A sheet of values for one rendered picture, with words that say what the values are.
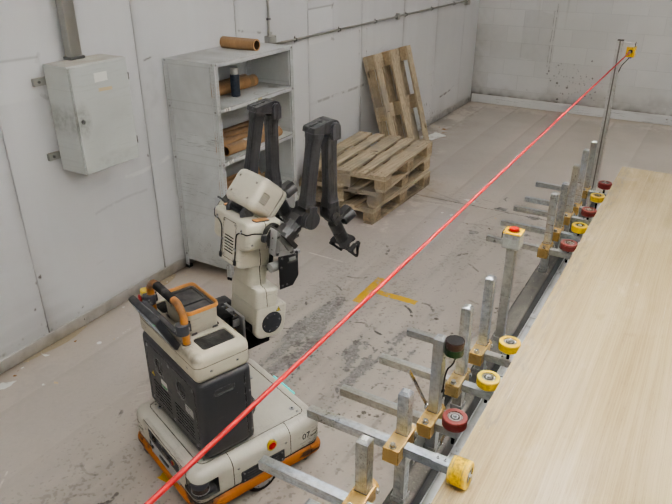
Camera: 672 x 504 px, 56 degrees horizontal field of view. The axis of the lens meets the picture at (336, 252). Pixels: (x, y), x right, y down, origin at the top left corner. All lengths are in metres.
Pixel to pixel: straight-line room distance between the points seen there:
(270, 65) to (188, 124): 0.93
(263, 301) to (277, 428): 0.59
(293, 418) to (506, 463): 1.30
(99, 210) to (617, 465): 3.32
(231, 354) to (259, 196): 0.64
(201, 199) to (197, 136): 0.46
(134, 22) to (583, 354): 3.24
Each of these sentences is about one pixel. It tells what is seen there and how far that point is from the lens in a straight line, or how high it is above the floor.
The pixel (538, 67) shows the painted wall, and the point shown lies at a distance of 9.93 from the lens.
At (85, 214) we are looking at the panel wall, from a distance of 4.26.
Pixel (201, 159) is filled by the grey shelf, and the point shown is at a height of 0.90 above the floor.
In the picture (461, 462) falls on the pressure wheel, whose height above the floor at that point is 0.98.
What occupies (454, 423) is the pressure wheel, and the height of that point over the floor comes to 0.91.
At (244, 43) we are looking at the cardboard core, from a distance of 4.73.
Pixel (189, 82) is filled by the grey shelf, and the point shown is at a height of 1.42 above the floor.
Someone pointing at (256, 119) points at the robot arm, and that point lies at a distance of 2.86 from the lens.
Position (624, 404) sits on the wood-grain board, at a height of 0.90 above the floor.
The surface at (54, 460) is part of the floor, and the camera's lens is 3.52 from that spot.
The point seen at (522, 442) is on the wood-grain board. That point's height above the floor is 0.90.
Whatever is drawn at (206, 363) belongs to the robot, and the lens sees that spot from 2.57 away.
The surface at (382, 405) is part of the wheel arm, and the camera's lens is 2.21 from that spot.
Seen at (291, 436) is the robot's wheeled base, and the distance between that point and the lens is 3.03.
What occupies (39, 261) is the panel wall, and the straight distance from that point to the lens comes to 4.14.
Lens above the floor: 2.27
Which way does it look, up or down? 26 degrees down
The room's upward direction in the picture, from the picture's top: straight up
